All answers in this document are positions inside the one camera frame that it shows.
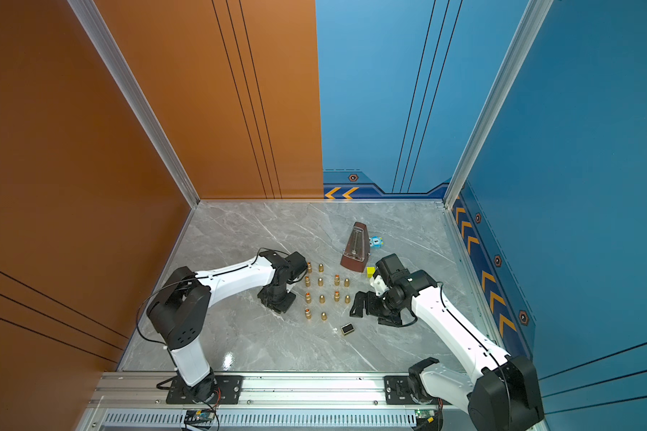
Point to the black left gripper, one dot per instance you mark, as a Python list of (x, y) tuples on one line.
[(281, 308)]

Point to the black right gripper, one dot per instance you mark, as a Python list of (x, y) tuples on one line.
[(369, 297)]

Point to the black gold square lipstick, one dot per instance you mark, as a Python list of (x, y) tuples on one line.
[(347, 329)]

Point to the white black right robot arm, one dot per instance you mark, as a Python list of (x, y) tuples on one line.
[(497, 390)]

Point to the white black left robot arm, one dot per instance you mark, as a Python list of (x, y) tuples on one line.
[(177, 311)]

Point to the dark red wooden metronome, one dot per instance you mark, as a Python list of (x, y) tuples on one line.
[(357, 250)]

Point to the blue owl number block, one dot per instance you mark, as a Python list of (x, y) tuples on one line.
[(376, 242)]

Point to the green circuit board right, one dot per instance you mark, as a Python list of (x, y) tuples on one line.
[(423, 416)]

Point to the green circuit board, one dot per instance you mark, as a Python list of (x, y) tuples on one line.
[(423, 416), (199, 418)]

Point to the green circuit board left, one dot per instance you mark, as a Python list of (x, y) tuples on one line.
[(199, 418)]

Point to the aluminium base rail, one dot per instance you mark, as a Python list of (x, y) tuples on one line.
[(262, 390)]

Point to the aluminium corner post left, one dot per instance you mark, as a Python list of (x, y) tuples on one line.
[(96, 29)]

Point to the aluminium corner post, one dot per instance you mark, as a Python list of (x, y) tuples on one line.
[(520, 45), (96, 29)]

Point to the aluminium corner post right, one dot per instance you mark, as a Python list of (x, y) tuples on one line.
[(520, 45)]

